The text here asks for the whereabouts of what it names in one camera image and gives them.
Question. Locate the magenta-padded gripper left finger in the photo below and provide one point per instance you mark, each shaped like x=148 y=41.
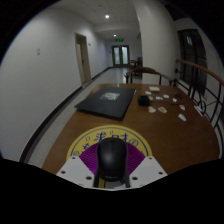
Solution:
x=76 y=169

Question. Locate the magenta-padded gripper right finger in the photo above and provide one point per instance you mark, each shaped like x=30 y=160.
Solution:
x=149 y=169

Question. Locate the black computer mouse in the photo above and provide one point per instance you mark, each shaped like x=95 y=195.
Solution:
x=112 y=158

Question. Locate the round yellow mouse pad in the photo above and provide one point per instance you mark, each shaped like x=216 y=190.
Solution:
x=83 y=137

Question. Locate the small beige sticker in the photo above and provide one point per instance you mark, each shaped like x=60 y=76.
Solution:
x=152 y=109

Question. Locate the orange and white sticker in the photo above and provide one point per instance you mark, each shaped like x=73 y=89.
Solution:
x=162 y=109

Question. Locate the white sticker with print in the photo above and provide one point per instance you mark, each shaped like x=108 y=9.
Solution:
x=182 y=117

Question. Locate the black closed laptop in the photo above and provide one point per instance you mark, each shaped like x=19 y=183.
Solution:
x=100 y=106

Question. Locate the small black box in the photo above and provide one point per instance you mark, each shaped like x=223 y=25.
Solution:
x=143 y=100

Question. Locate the red and white sticker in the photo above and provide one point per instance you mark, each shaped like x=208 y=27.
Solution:
x=182 y=107

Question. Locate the small white sticker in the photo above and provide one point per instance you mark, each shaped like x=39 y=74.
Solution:
x=174 y=100
x=159 y=98
x=151 y=98
x=166 y=96
x=148 y=92

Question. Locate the small white flat box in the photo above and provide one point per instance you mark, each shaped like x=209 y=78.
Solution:
x=154 y=88

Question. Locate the wooden armchair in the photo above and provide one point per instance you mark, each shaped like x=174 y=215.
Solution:
x=146 y=70

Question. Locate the black railing with wooden handrail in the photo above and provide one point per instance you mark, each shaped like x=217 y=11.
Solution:
x=200 y=83

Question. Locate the white side door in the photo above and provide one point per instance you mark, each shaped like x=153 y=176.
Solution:
x=83 y=60

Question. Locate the dark framed window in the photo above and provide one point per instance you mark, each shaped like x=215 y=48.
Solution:
x=191 y=60

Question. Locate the glazed double door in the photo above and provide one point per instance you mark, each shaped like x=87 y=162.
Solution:
x=120 y=55

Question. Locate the green exit sign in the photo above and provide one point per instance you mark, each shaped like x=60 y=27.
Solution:
x=119 y=40

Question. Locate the round ceiling light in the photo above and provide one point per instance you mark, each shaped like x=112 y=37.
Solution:
x=107 y=16
x=114 y=35

